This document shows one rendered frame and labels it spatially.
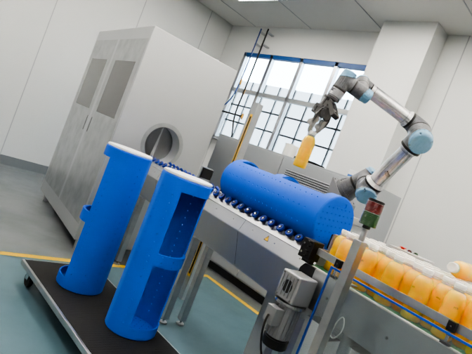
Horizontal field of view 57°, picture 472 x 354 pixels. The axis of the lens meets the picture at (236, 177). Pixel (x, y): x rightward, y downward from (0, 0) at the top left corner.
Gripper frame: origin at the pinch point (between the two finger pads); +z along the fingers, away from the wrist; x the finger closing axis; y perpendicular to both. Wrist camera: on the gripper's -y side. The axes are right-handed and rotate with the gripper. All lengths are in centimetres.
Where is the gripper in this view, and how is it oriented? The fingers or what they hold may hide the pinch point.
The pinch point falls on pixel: (312, 131)
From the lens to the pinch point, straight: 225.7
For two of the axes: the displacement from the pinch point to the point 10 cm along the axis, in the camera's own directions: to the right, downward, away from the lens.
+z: -5.5, 8.2, 1.4
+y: -3.9, -4.0, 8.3
